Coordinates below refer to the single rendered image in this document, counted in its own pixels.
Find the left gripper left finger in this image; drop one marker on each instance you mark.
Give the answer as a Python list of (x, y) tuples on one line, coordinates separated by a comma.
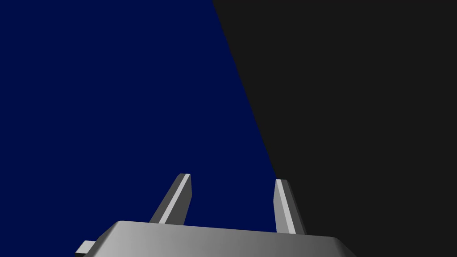
[(175, 203)]

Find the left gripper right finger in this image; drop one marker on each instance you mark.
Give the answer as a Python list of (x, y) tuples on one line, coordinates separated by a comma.
[(285, 210)]

